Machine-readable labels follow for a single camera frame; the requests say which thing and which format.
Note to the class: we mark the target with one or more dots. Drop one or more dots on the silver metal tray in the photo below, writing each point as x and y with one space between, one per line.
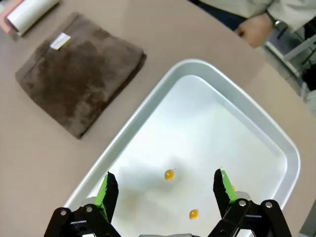
197 123

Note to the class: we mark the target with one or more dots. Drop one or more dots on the person in beige jacket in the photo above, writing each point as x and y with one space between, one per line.
234 5

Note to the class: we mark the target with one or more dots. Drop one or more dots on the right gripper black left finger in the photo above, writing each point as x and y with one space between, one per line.
109 197

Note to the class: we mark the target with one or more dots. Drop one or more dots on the person's left forearm beige sleeve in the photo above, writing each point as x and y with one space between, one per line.
296 12

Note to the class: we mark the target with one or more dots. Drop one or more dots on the black wristwatch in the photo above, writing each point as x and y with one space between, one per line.
272 19

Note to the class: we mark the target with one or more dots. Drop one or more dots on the person's left hand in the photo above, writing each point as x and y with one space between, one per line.
254 29

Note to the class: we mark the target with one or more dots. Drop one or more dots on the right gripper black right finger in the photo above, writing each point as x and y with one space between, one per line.
222 195

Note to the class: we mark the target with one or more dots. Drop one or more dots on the brown terry towel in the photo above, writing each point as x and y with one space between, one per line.
74 79

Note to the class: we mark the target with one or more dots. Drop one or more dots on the orange sauce drop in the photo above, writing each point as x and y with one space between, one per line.
194 214
169 174

